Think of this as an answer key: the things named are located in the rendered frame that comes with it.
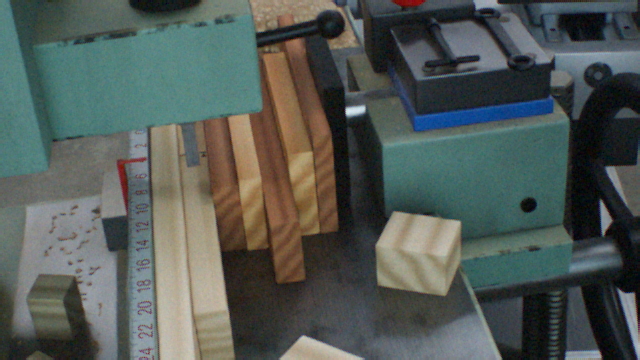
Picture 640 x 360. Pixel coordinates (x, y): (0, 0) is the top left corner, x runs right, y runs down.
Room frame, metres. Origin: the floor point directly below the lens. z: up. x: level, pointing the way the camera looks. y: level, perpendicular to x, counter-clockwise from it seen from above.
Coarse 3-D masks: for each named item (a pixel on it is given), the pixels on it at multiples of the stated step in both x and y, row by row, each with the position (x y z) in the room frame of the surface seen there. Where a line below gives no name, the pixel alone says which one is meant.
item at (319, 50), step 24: (312, 48) 0.69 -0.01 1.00; (312, 72) 0.68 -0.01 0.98; (336, 72) 0.65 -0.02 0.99; (336, 96) 0.63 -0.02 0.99; (360, 96) 0.67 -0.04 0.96; (384, 96) 0.67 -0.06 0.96; (336, 120) 0.63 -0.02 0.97; (360, 120) 0.66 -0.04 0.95; (336, 144) 0.63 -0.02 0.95; (336, 168) 0.63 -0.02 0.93; (336, 192) 0.63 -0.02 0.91
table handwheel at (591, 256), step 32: (608, 96) 0.72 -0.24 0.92; (576, 128) 0.78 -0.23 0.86; (608, 128) 0.76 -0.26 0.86; (576, 160) 0.78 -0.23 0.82; (576, 192) 0.77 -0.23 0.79; (608, 192) 0.72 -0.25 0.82; (576, 224) 0.77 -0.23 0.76; (576, 256) 0.64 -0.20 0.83; (608, 256) 0.64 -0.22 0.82; (480, 288) 0.62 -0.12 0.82; (512, 288) 0.63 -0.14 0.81; (544, 288) 0.63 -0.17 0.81; (608, 288) 0.73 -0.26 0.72; (608, 320) 0.70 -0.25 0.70; (608, 352) 0.67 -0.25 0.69
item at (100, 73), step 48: (96, 0) 0.64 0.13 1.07; (240, 0) 0.61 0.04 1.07; (48, 48) 0.58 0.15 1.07; (96, 48) 0.58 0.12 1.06; (144, 48) 0.58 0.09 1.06; (192, 48) 0.59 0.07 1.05; (240, 48) 0.59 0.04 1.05; (48, 96) 0.58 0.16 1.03; (96, 96) 0.58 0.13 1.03; (144, 96) 0.58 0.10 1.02; (192, 96) 0.59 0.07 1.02; (240, 96) 0.59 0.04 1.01
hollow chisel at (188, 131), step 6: (186, 126) 0.62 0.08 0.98; (192, 126) 0.62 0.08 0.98; (186, 132) 0.62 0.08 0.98; (192, 132) 0.62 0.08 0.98; (186, 138) 0.62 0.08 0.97; (192, 138) 0.62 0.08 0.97; (186, 144) 0.62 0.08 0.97; (192, 144) 0.62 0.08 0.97; (186, 150) 0.62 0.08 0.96; (192, 150) 0.62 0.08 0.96; (186, 156) 0.62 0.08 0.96; (192, 156) 0.62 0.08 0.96; (198, 156) 0.62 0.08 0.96; (192, 162) 0.62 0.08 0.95; (198, 162) 0.62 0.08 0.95
